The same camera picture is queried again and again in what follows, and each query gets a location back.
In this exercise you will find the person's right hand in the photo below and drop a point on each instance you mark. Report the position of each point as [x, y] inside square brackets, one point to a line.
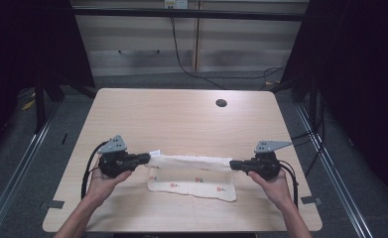
[277, 191]

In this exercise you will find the person's left hand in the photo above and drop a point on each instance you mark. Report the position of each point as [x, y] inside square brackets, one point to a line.
[102, 186]

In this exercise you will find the white printed towel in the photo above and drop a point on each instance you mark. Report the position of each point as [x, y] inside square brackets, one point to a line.
[194, 185]

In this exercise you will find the silver floor rail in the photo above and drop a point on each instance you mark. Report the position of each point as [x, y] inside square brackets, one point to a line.
[14, 175]
[335, 178]

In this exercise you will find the black metal stand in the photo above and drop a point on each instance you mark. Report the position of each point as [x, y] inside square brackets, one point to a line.
[40, 105]

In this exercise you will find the white wall outlet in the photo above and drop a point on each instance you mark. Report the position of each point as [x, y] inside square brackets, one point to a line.
[176, 3]

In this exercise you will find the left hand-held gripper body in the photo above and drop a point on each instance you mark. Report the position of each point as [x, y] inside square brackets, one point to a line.
[115, 162]

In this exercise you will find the yellow floor tape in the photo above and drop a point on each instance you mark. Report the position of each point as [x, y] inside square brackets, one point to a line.
[28, 105]

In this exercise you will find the black horizontal metal bar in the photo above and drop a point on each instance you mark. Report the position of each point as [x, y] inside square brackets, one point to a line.
[181, 14]

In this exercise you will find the dark curtain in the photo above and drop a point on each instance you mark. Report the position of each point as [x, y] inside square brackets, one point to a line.
[23, 49]
[363, 82]

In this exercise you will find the grey tape piece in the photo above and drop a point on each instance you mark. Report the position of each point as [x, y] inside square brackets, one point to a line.
[311, 200]
[55, 204]

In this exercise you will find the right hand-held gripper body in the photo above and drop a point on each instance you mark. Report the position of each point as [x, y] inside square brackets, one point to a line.
[266, 165]

